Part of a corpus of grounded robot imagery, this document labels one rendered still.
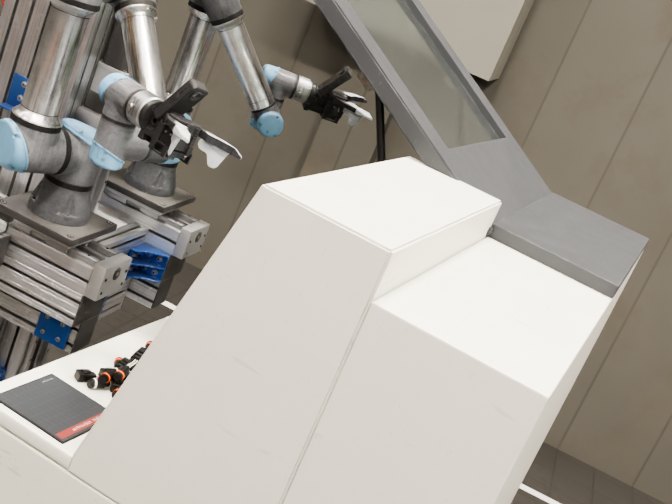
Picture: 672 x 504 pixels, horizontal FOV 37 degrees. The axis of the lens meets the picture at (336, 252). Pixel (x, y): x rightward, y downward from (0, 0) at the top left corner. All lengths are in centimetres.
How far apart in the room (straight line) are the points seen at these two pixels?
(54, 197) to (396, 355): 126
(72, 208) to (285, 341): 111
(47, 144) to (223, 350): 97
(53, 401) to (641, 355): 365
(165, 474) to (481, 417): 53
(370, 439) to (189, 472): 32
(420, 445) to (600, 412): 376
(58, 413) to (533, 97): 346
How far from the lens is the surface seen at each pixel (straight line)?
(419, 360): 143
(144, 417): 166
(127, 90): 213
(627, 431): 523
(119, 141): 217
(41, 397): 189
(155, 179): 292
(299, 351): 150
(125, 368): 199
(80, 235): 247
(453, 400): 143
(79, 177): 248
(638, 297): 503
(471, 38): 455
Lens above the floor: 193
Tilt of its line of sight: 17 degrees down
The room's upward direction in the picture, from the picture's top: 23 degrees clockwise
